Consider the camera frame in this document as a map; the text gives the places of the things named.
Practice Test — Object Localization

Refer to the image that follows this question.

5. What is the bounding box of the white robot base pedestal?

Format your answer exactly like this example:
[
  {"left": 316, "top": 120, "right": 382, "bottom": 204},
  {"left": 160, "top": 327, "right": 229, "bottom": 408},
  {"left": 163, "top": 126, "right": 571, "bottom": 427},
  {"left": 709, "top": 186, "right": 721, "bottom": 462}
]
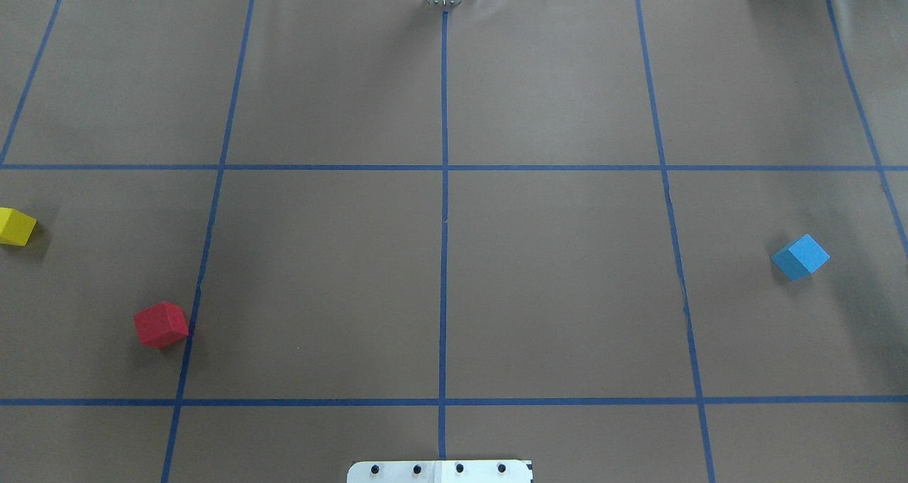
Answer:
[{"left": 346, "top": 460, "right": 534, "bottom": 482}]

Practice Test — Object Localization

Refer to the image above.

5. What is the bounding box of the red wooden block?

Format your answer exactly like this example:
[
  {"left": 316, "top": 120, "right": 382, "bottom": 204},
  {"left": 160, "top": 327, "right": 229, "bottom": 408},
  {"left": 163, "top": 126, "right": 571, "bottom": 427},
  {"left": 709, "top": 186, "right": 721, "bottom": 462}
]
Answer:
[{"left": 133, "top": 301, "right": 190, "bottom": 348}]

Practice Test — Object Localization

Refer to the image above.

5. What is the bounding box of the yellow wooden block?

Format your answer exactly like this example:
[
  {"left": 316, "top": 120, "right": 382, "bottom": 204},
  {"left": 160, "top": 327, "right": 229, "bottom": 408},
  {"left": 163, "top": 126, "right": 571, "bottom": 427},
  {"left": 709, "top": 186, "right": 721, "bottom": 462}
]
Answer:
[{"left": 1, "top": 207, "right": 37, "bottom": 247}]

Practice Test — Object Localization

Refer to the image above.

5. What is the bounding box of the blue wooden block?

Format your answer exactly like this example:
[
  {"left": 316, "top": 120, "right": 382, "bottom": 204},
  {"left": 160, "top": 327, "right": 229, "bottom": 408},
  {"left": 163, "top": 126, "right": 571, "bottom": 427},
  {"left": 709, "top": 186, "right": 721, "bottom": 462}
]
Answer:
[{"left": 770, "top": 233, "right": 831, "bottom": 282}]

